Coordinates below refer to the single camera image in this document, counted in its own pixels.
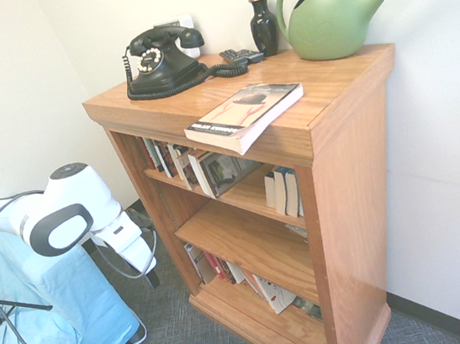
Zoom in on tall cream paperback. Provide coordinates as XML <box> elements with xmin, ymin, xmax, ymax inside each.
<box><xmin>270</xmin><ymin>165</ymin><xmax>293</xmax><ymax>219</ymax></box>

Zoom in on Milan Kundera paperback book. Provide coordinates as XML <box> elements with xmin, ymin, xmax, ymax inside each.
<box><xmin>179</xmin><ymin>77</ymin><xmax>312</xmax><ymax>164</ymax></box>

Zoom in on black rotary telephone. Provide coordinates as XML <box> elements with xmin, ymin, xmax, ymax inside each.
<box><xmin>119</xmin><ymin>29</ymin><xmax>252</xmax><ymax>104</ymax></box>

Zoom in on black rotary telephone base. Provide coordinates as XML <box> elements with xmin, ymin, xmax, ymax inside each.
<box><xmin>123</xmin><ymin>34</ymin><xmax>212</xmax><ymax>95</ymax></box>

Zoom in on black remote control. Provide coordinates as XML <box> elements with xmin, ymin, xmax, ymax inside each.
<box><xmin>219</xmin><ymin>46</ymin><xmax>249</xmax><ymax>67</ymax></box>
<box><xmin>235</xmin><ymin>46</ymin><xmax>267</xmax><ymax>66</ymax></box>

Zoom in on black glossy vase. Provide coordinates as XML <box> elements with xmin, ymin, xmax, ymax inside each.
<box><xmin>247</xmin><ymin>0</ymin><xmax>283</xmax><ymax>59</ymax></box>

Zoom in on white framed wall device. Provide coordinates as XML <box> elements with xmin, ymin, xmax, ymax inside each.
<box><xmin>151</xmin><ymin>12</ymin><xmax>202</xmax><ymax>64</ymax></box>

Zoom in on thick white-paged book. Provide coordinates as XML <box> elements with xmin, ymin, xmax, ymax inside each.
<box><xmin>187</xmin><ymin>147</ymin><xmax>218</xmax><ymax>201</ymax></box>

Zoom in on black spine book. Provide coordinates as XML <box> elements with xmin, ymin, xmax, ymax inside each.
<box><xmin>153</xmin><ymin>138</ymin><xmax>177</xmax><ymax>181</ymax></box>

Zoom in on short cream paperback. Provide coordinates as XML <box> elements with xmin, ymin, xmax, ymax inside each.
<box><xmin>262</xmin><ymin>170</ymin><xmax>281</xmax><ymax>211</ymax></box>

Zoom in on dark flat-lying book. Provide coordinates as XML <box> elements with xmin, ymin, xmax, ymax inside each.
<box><xmin>290</xmin><ymin>293</ymin><xmax>325</xmax><ymax>326</ymax></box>

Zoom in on photo cover book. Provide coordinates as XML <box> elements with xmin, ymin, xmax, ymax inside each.
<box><xmin>199</xmin><ymin>146</ymin><xmax>266</xmax><ymax>201</ymax></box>

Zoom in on oak wooden bookshelf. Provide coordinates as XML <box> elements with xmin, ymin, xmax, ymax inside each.
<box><xmin>77</xmin><ymin>29</ymin><xmax>434</xmax><ymax>344</ymax></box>

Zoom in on light blue cloth cover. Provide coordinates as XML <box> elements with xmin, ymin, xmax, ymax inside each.
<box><xmin>0</xmin><ymin>213</ymin><xmax>142</xmax><ymax>344</ymax></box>

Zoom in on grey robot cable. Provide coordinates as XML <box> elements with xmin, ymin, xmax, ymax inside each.
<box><xmin>0</xmin><ymin>172</ymin><xmax>172</xmax><ymax>344</ymax></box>

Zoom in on dark thin book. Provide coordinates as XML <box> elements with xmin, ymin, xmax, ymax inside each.
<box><xmin>215</xmin><ymin>255</ymin><xmax>238</xmax><ymax>287</ymax></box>

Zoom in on brown and white book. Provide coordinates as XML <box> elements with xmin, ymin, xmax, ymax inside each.
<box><xmin>175</xmin><ymin>146</ymin><xmax>202</xmax><ymax>193</ymax></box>

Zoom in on green and white book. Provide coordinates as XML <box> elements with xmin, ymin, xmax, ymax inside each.
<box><xmin>142</xmin><ymin>135</ymin><xmax>167</xmax><ymax>176</ymax></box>

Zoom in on large white leaning book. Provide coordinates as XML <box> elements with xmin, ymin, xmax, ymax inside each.
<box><xmin>182</xmin><ymin>239</ymin><xmax>219</xmax><ymax>288</ymax></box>

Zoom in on orange spine book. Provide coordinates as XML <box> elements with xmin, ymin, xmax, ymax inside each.
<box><xmin>241</xmin><ymin>267</ymin><xmax>267</xmax><ymax>303</ymax></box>

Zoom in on white book red marks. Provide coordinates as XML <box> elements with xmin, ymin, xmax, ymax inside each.
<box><xmin>251</xmin><ymin>269</ymin><xmax>299</xmax><ymax>319</ymax></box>

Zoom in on plain white thin book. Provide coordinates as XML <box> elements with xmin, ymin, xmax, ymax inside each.
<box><xmin>225</xmin><ymin>258</ymin><xmax>246</xmax><ymax>287</ymax></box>

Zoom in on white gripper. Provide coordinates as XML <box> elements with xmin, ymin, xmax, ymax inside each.
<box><xmin>90</xmin><ymin>209</ymin><xmax>162</xmax><ymax>298</ymax></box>

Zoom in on green plastic watering can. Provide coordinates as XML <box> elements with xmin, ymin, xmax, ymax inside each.
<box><xmin>273</xmin><ymin>0</ymin><xmax>457</xmax><ymax>67</ymax></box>

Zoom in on black tripod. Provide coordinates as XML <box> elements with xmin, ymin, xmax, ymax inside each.
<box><xmin>0</xmin><ymin>286</ymin><xmax>57</xmax><ymax>335</ymax></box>

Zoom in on white spine book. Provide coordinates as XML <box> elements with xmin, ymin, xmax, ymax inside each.
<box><xmin>166</xmin><ymin>140</ymin><xmax>195</xmax><ymax>189</ymax></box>

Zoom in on red spine book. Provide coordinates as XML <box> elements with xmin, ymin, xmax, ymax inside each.
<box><xmin>204</xmin><ymin>248</ymin><xmax>229</xmax><ymax>285</ymax></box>

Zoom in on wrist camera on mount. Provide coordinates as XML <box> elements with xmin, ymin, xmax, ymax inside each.
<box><xmin>124</xmin><ymin>204</ymin><xmax>156</xmax><ymax>237</ymax></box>

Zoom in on white floor cable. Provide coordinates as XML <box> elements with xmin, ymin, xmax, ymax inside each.
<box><xmin>112</xmin><ymin>314</ymin><xmax>149</xmax><ymax>344</ymax></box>

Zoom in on black telephone handset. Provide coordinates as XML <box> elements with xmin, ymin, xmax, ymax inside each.
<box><xmin>125</xmin><ymin>19</ymin><xmax>206</xmax><ymax>58</ymax></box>

